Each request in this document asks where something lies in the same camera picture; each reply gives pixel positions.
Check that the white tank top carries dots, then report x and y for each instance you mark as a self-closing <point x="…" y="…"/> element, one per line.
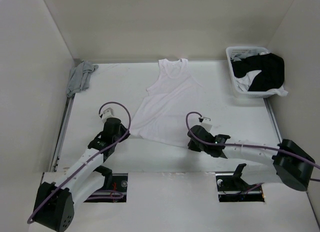
<point x="161" y="115"/>

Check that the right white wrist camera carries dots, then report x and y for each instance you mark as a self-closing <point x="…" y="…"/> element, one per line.
<point x="206" y="123"/>

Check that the left metal table rail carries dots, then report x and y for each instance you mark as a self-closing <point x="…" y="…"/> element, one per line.
<point x="61" y="135"/>

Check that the white plastic laundry basket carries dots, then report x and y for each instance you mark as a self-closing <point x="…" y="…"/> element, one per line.
<point x="238" y="52"/>

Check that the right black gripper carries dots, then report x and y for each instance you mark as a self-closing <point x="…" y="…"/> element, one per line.
<point x="192" y="146"/>

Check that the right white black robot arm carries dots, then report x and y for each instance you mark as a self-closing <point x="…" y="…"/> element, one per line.
<point x="287" y="163"/>

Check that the white garment in basket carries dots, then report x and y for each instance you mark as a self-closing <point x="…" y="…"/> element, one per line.
<point x="246" y="81"/>

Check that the black tank top in basket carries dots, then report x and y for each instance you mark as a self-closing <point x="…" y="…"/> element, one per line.
<point x="272" y="75"/>

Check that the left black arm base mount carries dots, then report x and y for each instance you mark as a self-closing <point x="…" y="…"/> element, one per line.
<point x="114" y="189"/>

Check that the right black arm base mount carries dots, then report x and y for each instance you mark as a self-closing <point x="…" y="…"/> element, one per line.
<point x="231" y="187"/>

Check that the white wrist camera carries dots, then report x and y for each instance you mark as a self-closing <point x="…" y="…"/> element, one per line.
<point x="206" y="123"/>
<point x="107" y="113"/>

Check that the grey folded tank top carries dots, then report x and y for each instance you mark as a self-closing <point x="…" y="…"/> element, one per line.
<point x="79" y="78"/>

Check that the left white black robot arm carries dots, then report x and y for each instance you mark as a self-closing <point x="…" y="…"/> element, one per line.
<point x="56" y="202"/>

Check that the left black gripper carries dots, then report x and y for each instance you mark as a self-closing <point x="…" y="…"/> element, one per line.
<point x="124" y="130"/>

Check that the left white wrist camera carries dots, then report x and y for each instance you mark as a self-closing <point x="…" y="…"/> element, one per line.
<point x="107" y="113"/>

